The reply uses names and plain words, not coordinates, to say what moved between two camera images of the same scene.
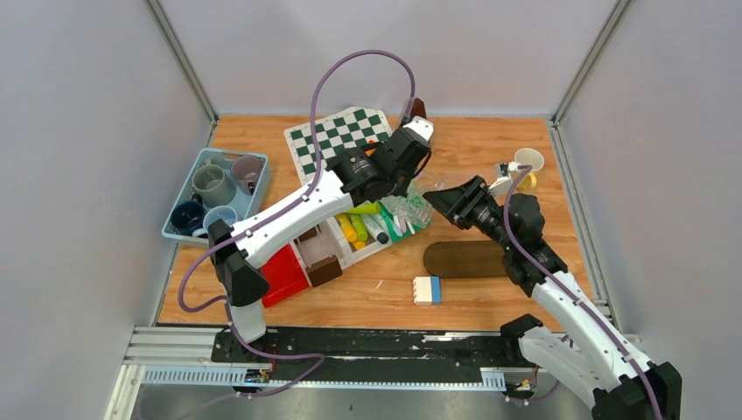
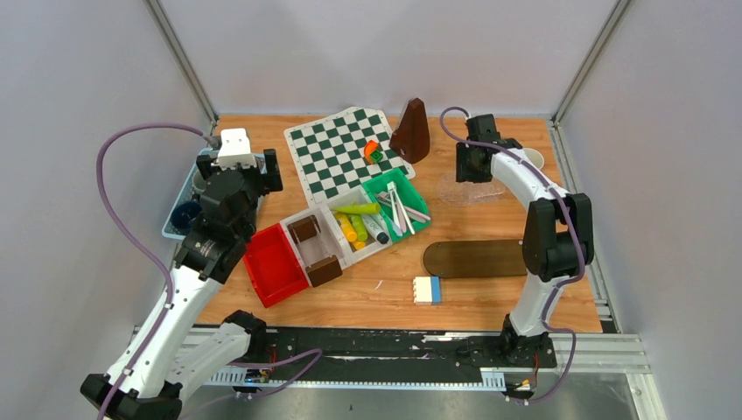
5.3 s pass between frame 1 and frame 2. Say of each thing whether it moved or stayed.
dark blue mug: stayed
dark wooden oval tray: stayed
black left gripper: moved
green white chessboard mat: stayed
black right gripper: moved
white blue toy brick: stayed
